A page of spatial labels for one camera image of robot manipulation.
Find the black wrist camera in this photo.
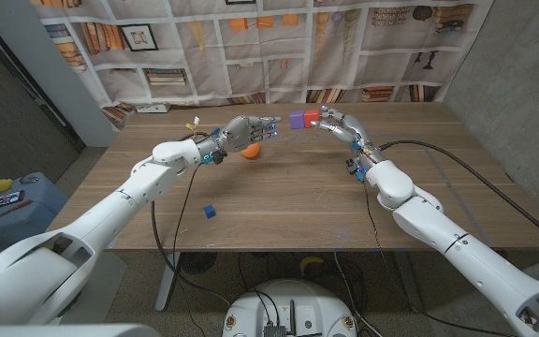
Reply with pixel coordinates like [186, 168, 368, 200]
[345, 157, 367, 183]
[201, 149, 227, 166]

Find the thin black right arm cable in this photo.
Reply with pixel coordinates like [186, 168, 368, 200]
[362, 180, 521, 337]

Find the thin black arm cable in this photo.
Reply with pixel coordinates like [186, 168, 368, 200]
[362, 180, 521, 337]
[170, 162, 205, 282]

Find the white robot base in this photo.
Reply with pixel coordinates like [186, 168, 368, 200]
[221, 279, 359, 337]

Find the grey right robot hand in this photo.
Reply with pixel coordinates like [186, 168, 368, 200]
[310, 105, 370, 146]

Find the purple magnetic block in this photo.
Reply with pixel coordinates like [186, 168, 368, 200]
[288, 110, 307, 130]

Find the printed bookshelf backdrop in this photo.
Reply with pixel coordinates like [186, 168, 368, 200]
[28, 0, 495, 130]

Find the orange ball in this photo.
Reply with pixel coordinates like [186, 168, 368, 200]
[240, 142, 262, 161]

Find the black round floor base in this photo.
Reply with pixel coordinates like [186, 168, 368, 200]
[179, 251, 218, 276]

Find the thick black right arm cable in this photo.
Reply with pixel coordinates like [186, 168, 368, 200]
[379, 139, 539, 252]

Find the white low shelf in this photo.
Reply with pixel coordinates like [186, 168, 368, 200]
[58, 251, 128, 327]

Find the red screwdriver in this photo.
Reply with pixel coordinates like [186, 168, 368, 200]
[0, 198, 34, 226]

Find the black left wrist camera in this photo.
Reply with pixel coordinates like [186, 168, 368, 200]
[201, 149, 227, 166]

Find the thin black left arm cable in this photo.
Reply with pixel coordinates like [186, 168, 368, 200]
[170, 162, 205, 282]

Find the yellow toy banana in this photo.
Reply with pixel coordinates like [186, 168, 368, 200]
[299, 255, 326, 276]

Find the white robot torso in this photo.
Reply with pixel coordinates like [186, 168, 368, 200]
[0, 322, 161, 337]

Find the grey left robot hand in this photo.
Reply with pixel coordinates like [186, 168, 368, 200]
[220, 114, 283, 154]

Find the black smartphone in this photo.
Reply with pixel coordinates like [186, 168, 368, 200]
[0, 189, 26, 211]

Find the grey table leg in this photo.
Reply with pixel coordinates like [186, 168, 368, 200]
[393, 250, 425, 314]
[154, 251, 182, 314]

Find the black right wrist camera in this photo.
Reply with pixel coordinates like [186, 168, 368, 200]
[345, 157, 367, 183]

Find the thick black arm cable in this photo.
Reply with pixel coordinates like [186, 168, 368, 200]
[379, 139, 539, 252]
[150, 132, 233, 308]

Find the white power strip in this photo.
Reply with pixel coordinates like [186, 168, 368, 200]
[135, 103, 171, 114]

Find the red magnetic block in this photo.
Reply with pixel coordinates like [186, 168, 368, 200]
[303, 109, 322, 129]

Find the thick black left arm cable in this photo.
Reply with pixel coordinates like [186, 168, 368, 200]
[150, 132, 233, 308]

